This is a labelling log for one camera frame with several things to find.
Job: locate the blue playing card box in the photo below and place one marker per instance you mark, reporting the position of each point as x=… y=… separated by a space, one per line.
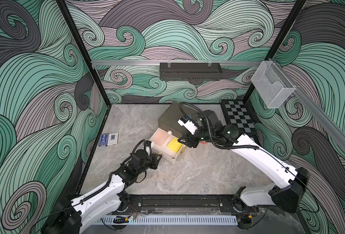
x=103 y=141

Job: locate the black wall-mounted shelf tray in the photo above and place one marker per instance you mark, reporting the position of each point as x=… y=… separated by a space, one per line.
x=195 y=73

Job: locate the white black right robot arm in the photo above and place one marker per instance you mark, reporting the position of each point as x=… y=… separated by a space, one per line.
x=289 y=184

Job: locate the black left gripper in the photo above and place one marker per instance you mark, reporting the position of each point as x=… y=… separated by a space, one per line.
x=152 y=159

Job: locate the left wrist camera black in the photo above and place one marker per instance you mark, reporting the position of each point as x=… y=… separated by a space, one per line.
x=139 y=156

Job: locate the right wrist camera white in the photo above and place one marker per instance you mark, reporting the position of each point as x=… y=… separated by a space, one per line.
x=188 y=124

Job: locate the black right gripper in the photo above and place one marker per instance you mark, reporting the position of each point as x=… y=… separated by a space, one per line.
x=188 y=140

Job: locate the white drawer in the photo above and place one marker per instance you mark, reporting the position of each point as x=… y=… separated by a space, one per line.
x=159 y=140

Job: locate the black white checkerboard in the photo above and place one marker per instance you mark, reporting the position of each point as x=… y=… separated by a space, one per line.
x=235 y=112

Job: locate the white slotted cable duct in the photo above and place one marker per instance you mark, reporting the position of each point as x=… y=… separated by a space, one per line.
x=217 y=220

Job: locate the olive three-drawer storage box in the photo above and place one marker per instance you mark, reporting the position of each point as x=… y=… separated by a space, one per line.
x=169 y=119

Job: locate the yellow rectangular sponge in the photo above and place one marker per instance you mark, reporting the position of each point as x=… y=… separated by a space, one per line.
x=174 y=145

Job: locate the clear plastic wall bin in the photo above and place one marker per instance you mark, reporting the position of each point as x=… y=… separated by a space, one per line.
x=272 y=84

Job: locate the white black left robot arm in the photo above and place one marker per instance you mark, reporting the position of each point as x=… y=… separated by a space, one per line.
x=76 y=215

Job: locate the aluminium wall rail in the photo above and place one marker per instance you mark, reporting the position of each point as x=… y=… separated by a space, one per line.
x=133 y=62

